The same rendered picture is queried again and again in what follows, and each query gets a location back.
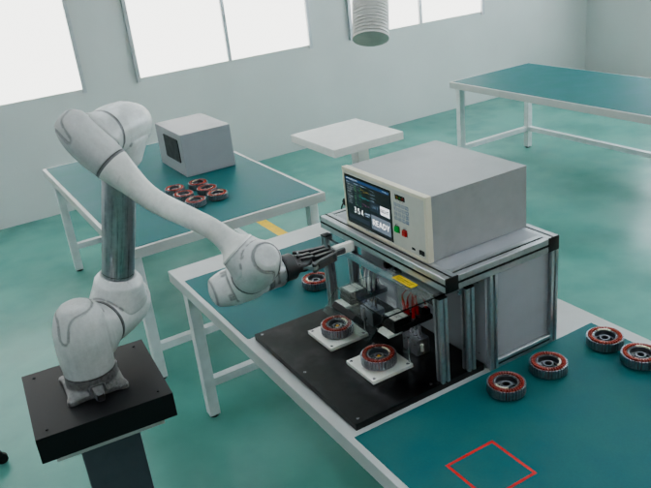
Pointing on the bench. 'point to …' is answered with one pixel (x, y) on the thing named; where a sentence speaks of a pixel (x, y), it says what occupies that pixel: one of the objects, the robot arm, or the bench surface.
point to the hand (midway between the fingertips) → (342, 248)
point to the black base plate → (300, 344)
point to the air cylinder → (416, 342)
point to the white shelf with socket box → (347, 138)
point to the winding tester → (444, 198)
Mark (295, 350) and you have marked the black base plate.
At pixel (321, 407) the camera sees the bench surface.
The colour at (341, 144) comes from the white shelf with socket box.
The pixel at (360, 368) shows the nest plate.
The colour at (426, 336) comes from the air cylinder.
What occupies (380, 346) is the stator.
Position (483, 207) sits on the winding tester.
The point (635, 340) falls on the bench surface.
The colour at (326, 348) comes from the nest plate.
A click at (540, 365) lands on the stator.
